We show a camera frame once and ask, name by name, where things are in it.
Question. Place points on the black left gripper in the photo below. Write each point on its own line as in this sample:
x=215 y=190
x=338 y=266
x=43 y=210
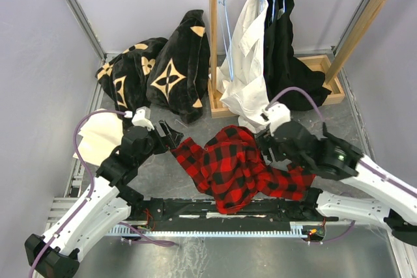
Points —
x=171 y=140

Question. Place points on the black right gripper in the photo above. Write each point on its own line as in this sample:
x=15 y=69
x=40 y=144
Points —
x=267 y=141

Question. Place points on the red black plaid shirt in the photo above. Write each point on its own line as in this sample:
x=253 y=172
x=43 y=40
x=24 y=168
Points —
x=231 y=169

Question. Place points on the light blue hanger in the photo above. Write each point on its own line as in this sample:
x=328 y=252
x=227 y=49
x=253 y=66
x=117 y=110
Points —
x=227 y=40

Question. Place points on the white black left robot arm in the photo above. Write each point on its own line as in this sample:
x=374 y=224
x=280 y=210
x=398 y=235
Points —
x=105 y=203

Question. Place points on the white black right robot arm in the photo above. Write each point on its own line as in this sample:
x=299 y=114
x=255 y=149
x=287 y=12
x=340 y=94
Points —
x=391 y=203

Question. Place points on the white hanging shirt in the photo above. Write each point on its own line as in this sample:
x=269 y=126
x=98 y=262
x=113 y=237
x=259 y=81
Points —
x=240 y=78

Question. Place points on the black beige patterned blanket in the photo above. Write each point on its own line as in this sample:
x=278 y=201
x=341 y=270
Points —
x=171 y=73

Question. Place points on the folded white cloth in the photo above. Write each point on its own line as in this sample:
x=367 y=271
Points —
x=99 y=136

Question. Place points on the black hanging garment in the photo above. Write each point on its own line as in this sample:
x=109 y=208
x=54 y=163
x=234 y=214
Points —
x=281 y=68

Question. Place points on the wooden clothes rack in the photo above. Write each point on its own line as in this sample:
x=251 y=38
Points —
x=344 y=50

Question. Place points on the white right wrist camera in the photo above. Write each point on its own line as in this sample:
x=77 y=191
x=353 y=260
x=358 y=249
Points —
x=276 y=115

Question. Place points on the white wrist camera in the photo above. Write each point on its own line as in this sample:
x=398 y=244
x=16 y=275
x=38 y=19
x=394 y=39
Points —
x=141 y=117
x=276 y=115

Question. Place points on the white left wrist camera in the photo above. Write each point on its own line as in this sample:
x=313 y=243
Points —
x=141 y=117

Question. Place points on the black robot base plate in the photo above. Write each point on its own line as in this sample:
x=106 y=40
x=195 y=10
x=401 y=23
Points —
x=162 y=211

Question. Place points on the white slotted cable duct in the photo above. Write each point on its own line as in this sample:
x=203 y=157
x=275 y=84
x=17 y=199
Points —
x=220 y=228

